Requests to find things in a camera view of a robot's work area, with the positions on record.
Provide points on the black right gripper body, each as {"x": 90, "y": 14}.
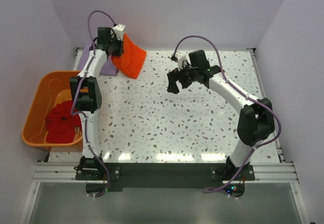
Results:
{"x": 182, "y": 76}

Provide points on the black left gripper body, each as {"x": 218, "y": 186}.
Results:
{"x": 116, "y": 50}

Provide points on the orange t-shirt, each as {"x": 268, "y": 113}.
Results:
{"x": 131, "y": 61}

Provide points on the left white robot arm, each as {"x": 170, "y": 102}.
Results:
{"x": 87, "y": 99}

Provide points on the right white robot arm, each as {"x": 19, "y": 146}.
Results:
{"x": 256, "y": 121}

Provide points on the folded lavender t-shirt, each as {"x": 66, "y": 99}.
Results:
{"x": 108, "y": 69}

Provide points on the orange plastic basket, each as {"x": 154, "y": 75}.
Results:
{"x": 54, "y": 88}

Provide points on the red t-shirt in basket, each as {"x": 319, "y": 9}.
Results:
{"x": 60, "y": 124}

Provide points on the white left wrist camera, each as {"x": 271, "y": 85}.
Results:
{"x": 119, "y": 30}

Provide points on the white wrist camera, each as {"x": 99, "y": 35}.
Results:
{"x": 119, "y": 30}
{"x": 183, "y": 62}

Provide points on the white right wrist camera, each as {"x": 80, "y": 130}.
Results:
{"x": 183, "y": 62}

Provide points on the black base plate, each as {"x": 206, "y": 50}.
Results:
{"x": 115, "y": 177}

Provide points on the aluminium front rail frame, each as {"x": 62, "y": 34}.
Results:
{"x": 63, "y": 172}

